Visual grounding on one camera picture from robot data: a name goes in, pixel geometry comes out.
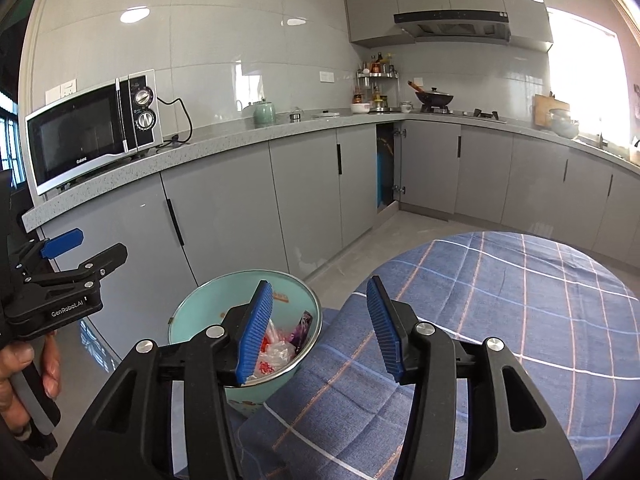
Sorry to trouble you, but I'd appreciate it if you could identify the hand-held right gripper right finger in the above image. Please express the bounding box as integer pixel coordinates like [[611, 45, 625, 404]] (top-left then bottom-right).
[[366, 275, 583, 480]]

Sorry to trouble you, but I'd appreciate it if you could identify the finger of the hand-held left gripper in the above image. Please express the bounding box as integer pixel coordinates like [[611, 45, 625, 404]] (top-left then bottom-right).
[[10, 228, 84, 281], [22, 242, 129, 293]]

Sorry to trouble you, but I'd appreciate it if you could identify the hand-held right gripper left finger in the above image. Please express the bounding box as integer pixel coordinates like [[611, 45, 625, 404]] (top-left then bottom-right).
[[52, 280, 275, 480]]

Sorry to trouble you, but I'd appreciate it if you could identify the red plastic bag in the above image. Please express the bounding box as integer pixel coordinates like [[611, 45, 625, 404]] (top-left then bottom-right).
[[256, 336, 273, 375]]

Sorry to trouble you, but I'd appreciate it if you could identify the clear plastic bag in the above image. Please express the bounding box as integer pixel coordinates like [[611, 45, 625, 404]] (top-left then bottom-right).
[[252, 317, 297, 378]]

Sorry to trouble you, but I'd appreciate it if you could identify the purple snack wrapper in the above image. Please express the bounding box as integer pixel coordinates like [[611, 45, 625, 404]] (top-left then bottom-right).
[[294, 310, 314, 350]]

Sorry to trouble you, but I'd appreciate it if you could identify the teal cartoon print waste bin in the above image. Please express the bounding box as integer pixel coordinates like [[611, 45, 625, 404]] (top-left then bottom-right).
[[167, 269, 323, 418]]

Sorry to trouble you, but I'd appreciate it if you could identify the person's left hand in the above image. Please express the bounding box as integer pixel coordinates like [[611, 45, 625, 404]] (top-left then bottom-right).
[[0, 335, 62, 436]]

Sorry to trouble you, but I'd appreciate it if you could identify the blue plaid tablecloth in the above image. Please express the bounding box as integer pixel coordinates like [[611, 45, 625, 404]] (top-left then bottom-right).
[[237, 230, 633, 480]]

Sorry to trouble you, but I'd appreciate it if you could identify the black silver microwave oven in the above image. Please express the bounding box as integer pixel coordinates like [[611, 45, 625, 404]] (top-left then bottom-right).
[[25, 69, 163, 197]]

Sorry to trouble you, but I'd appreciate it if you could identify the grey counter with lower cabinets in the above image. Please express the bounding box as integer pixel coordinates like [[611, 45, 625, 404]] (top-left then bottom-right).
[[22, 107, 640, 361]]

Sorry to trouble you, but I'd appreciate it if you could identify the green ceramic teapot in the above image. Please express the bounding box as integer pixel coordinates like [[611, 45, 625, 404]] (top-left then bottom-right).
[[251, 99, 277, 128]]

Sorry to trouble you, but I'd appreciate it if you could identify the gas stove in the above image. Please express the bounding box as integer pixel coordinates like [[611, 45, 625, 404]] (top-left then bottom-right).
[[419, 102, 503, 122]]

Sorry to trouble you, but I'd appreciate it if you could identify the black wok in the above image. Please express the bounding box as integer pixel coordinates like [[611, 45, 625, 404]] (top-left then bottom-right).
[[407, 80, 455, 107]]

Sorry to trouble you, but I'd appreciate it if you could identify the metal spice rack with bottles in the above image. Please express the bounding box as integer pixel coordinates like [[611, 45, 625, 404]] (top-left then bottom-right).
[[356, 51, 401, 111]]

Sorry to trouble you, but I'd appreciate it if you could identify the grey mixing bowl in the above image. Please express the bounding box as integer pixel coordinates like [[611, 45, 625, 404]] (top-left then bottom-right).
[[546, 108, 580, 139]]

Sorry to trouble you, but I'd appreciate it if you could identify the wooden cutting board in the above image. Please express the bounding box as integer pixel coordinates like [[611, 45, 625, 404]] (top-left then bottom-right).
[[534, 92, 571, 131]]

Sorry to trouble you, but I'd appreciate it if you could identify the black range hood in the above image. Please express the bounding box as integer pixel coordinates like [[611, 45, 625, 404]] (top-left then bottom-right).
[[393, 10, 512, 43]]

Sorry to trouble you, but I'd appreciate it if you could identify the bright kitchen window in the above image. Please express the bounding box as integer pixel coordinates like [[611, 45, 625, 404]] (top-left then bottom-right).
[[547, 7, 631, 151]]

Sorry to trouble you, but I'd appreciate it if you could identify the black power cable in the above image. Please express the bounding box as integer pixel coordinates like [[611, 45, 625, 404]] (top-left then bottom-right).
[[156, 96, 195, 146]]

